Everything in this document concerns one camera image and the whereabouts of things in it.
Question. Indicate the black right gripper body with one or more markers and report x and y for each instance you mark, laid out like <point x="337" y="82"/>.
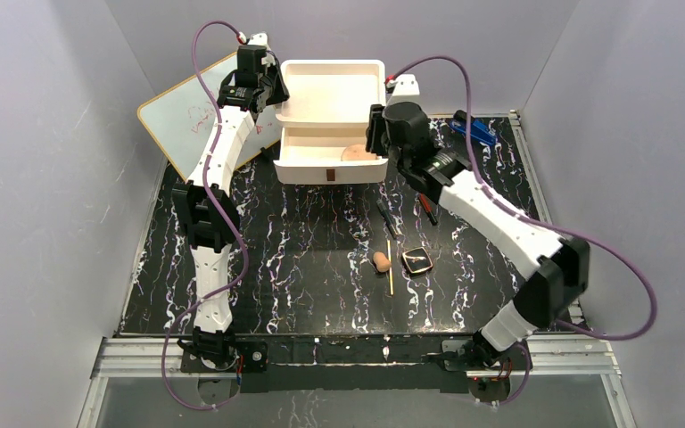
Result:
<point x="376" y="132"/>

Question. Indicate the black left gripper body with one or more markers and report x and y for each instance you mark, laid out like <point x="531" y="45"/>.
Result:
<point x="273" y="82"/>

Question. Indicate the white plastic drawer organizer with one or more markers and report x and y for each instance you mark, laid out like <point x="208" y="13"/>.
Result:
<point x="330" y="93"/>

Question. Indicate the white organizer drawer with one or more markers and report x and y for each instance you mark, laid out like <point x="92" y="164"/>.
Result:
<point x="312" y="156"/>

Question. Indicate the black gold compact case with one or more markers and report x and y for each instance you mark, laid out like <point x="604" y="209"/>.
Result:
<point x="416" y="261"/>

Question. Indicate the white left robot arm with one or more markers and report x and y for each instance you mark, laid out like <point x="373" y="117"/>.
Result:
<point x="207" y="215"/>

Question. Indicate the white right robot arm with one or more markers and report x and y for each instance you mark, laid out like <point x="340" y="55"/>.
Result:
<point x="555" y="269"/>

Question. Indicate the dark double-ended makeup stick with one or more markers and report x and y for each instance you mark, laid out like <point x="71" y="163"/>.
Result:
<point x="387" y="218"/>

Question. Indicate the beige makeup sponge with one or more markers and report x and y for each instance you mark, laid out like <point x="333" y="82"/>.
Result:
<point x="380" y="262"/>

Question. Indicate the blue black stapler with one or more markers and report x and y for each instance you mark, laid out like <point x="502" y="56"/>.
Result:
<point x="463" y="124"/>

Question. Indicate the yellow framed whiteboard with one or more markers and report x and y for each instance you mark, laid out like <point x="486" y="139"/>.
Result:
<point x="180" y="121"/>

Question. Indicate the thin wooden stick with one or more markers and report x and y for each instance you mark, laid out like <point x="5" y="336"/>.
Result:
<point x="389" y="272"/>

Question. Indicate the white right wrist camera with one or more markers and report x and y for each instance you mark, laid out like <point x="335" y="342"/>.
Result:
<point x="402" y="89"/>

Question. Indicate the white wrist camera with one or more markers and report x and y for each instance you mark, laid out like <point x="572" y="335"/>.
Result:
<point x="402" y="89"/>
<point x="258" y="44"/>

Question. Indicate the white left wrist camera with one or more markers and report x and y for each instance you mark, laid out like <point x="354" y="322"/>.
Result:
<point x="258" y="44"/>

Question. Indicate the aluminium frame rail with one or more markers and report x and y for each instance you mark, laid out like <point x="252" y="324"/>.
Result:
<point x="551" y="353"/>

